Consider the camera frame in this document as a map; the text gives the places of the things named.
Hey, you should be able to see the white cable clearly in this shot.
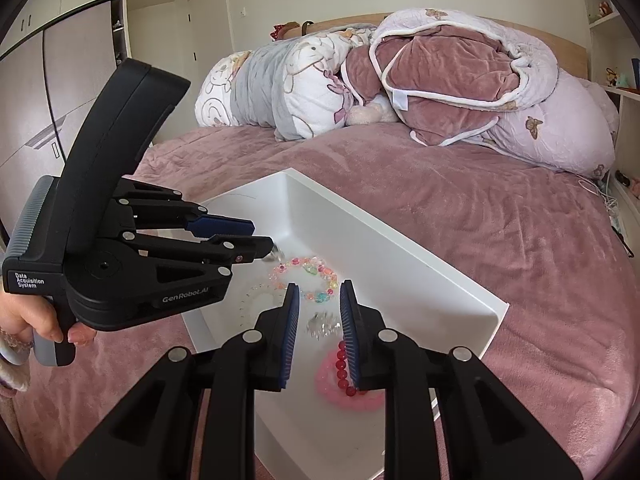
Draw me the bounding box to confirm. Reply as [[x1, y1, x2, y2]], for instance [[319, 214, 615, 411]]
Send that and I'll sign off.
[[580, 176, 622, 212]]

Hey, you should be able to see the pink bead bracelet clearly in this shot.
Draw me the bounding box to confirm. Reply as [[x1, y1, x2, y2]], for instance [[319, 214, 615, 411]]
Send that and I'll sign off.
[[314, 347, 386, 412]]

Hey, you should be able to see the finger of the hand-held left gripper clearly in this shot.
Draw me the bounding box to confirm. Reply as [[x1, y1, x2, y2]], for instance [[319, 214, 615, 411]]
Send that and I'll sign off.
[[121, 230, 274, 267], [115, 182, 256, 237]]

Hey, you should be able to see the pale pink plush toy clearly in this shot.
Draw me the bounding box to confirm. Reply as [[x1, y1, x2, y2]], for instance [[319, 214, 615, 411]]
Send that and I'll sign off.
[[345, 97, 398, 126]]

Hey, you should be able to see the colourful bead bracelet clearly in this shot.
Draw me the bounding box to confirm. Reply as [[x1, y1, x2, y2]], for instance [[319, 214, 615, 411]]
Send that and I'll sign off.
[[271, 256, 339, 306]]

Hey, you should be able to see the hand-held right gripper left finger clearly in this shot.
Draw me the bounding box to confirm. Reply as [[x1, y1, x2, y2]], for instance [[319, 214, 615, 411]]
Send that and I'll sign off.
[[56, 282, 302, 480]]

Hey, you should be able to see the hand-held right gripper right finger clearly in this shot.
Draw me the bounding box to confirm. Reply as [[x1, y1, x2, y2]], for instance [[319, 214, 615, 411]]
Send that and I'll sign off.
[[339, 280, 583, 480]]

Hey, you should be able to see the cream door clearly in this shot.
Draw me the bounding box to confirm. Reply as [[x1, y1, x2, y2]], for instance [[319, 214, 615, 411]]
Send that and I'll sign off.
[[185, 0, 223, 131]]

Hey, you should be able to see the lilac butterfly pillow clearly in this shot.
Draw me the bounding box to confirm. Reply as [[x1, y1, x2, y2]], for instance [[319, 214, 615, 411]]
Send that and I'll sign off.
[[487, 67, 618, 181]]

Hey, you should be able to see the mauve velvet quilt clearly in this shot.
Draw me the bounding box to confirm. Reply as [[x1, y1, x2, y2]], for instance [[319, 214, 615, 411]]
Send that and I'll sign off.
[[345, 8, 558, 147]]

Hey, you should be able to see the white rectangular storage box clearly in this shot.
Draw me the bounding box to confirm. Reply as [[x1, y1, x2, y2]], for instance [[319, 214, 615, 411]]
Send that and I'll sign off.
[[177, 168, 511, 480]]

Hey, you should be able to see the white bead bracelet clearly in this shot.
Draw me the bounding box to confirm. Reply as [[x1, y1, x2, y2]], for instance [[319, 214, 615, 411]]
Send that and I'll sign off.
[[239, 284, 287, 333]]

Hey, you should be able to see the person's left hand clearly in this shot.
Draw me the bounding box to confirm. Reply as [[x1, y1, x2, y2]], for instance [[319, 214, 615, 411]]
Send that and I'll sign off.
[[0, 290, 97, 348]]

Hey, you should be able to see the pink plush bedspread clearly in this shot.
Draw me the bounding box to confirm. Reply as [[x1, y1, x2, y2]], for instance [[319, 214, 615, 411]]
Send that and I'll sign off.
[[10, 125, 640, 480]]

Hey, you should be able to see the white wall shelf unit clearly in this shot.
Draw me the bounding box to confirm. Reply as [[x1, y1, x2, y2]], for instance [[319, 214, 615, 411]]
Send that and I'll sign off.
[[582, 0, 640, 221]]

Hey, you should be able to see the grey white bear pillow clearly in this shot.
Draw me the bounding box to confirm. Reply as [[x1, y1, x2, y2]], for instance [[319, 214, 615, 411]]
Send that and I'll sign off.
[[194, 27, 381, 142]]

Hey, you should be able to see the red bead bracelet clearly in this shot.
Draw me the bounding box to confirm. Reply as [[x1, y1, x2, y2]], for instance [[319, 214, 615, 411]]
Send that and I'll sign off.
[[334, 341, 358, 397]]

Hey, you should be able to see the brown wardrobe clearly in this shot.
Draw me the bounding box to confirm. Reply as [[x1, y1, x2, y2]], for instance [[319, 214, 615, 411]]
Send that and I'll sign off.
[[0, 0, 226, 221]]

